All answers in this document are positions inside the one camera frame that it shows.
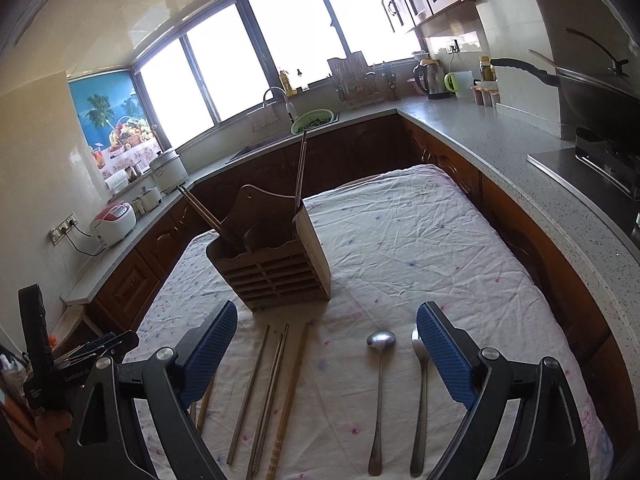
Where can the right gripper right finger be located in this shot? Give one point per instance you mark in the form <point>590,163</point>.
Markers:
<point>546,440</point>

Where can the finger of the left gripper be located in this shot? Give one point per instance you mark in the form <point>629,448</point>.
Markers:
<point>109,344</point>

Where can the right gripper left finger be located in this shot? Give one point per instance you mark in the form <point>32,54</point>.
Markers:
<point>106,440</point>

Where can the light wooden chopstick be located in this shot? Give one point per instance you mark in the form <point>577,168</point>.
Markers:
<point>287,405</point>

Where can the metal spoon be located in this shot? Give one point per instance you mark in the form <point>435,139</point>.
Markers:
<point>379,341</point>

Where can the kitchen faucet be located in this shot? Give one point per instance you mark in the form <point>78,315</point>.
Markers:
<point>280,95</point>

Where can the left hand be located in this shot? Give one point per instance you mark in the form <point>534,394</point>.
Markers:
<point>32,447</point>

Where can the white red rice cooker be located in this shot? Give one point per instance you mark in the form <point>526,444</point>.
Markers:
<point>113,223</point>

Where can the metal fork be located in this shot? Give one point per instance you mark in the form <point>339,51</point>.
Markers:
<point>419,442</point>

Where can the dark chopstick pair member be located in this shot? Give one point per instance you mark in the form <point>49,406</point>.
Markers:
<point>258,444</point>

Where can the chopstick in holder left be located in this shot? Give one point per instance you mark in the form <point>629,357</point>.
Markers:
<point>209,218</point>

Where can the chopstick in holder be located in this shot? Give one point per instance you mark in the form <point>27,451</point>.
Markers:
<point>300,172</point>
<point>209,218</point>

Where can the wooden utensil holder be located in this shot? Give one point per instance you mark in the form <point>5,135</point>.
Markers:
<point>272,256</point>

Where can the tropical beach poster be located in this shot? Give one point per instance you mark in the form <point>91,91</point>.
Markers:
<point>114,123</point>

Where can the white patterned tablecloth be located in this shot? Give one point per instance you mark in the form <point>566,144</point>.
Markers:
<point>393,242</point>

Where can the chopstick in holder right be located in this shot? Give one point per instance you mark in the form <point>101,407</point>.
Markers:
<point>300,172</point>

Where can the gas stove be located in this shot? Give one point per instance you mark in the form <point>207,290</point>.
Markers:
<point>600,177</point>

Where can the green colander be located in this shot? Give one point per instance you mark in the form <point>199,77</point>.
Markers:
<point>311,120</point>

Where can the black wok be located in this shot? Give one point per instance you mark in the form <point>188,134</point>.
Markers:
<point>603,105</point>

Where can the dish drying rack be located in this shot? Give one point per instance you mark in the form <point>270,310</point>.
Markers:
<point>358,84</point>

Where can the green cup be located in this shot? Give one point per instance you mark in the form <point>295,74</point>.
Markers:
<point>451,82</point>

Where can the electric kettle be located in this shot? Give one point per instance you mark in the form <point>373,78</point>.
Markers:
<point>430,78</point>

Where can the wall power socket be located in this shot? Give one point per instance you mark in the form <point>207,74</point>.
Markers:
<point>62,229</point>

